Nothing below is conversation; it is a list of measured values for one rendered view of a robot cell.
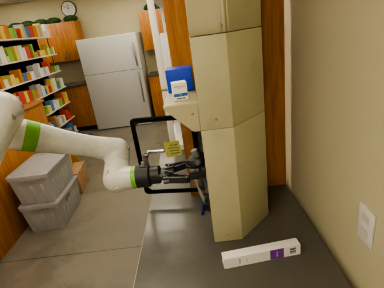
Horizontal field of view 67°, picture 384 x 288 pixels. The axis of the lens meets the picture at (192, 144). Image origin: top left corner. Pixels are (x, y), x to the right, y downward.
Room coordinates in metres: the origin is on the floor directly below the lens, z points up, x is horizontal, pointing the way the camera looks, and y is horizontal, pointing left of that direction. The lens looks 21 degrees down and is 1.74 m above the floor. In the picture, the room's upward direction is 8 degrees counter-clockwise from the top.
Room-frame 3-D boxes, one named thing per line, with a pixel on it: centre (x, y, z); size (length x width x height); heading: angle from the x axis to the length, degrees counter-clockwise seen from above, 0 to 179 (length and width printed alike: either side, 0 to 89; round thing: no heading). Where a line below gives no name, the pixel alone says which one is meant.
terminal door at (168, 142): (1.27, 0.12, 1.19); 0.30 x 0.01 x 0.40; 79
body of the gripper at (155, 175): (1.07, 0.14, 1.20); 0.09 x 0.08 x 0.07; 88
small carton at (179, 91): (1.02, 0.02, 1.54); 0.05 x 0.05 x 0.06; 6
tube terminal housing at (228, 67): (1.09, -0.17, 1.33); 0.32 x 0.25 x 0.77; 178
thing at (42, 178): (2.81, 1.57, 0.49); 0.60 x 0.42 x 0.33; 178
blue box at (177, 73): (1.19, 0.01, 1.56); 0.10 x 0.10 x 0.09; 88
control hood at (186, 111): (1.09, 0.02, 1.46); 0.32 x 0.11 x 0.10; 178
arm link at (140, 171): (1.07, 0.21, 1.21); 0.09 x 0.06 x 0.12; 178
